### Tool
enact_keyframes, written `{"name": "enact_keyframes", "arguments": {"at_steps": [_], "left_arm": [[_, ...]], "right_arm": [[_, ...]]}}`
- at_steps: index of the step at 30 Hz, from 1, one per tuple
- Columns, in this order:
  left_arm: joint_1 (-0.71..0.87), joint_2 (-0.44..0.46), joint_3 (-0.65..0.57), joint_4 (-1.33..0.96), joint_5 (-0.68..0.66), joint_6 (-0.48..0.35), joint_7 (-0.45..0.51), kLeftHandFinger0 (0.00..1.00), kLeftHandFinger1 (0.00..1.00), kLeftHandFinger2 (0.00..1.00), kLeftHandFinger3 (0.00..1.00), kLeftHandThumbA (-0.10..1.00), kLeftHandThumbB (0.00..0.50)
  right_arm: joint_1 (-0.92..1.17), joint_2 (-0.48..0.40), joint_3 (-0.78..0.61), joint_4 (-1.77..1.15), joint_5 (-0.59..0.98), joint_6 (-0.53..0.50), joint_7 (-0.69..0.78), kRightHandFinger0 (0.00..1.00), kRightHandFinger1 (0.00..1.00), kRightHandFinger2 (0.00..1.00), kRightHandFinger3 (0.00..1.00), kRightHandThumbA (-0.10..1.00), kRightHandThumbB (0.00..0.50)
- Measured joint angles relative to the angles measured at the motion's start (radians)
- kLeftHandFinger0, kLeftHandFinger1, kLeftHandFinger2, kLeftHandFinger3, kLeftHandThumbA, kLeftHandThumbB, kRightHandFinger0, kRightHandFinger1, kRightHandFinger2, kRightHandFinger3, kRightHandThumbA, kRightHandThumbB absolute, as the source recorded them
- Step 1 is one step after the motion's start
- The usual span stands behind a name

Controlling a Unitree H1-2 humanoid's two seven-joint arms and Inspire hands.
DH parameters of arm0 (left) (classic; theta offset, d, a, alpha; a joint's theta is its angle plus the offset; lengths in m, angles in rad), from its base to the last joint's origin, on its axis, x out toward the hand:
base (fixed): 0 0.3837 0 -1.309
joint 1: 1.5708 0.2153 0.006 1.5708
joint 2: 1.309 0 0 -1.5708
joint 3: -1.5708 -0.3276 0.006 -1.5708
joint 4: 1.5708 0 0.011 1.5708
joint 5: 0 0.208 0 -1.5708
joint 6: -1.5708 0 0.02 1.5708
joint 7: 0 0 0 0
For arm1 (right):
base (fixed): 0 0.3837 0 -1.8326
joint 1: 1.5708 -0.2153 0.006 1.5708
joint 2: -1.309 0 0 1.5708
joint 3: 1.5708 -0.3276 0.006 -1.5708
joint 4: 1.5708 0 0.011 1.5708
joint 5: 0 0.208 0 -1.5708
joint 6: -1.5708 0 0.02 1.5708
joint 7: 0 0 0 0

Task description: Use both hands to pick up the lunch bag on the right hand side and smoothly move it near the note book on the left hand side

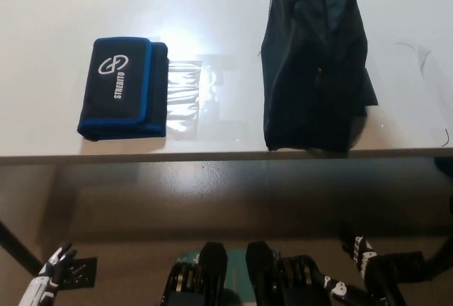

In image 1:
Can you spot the clear tape patch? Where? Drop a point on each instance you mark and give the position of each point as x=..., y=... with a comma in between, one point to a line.
x=187, y=100

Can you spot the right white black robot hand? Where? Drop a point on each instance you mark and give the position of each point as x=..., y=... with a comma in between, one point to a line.
x=364, y=267

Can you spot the black metal table leg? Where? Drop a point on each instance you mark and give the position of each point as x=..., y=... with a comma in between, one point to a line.
x=19, y=246

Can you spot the clear plastic film sheet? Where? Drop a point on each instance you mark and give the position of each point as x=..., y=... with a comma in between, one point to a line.
x=407, y=107

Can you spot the dark teal black lunch bag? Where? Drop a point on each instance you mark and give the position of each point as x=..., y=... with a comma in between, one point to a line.
x=315, y=72

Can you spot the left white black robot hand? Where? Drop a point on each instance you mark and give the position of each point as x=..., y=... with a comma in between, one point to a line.
x=42, y=281

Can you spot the black blue Strebito notebook pouch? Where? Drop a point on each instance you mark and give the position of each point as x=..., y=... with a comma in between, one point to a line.
x=120, y=86

